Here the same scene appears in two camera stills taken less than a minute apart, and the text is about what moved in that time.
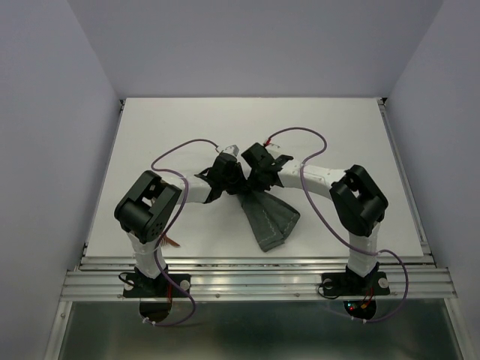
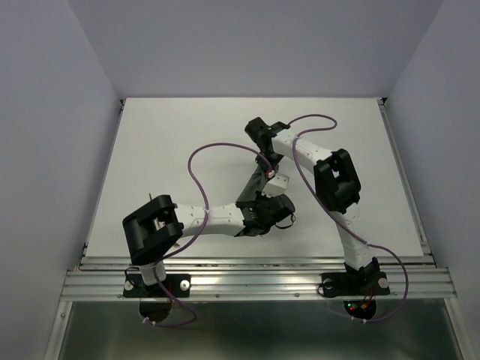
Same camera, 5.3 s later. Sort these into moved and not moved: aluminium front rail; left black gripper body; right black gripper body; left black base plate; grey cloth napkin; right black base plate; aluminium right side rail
Moved: grey cloth napkin; right black gripper body; left black gripper body
Not moved: right black base plate; aluminium front rail; left black base plate; aluminium right side rail
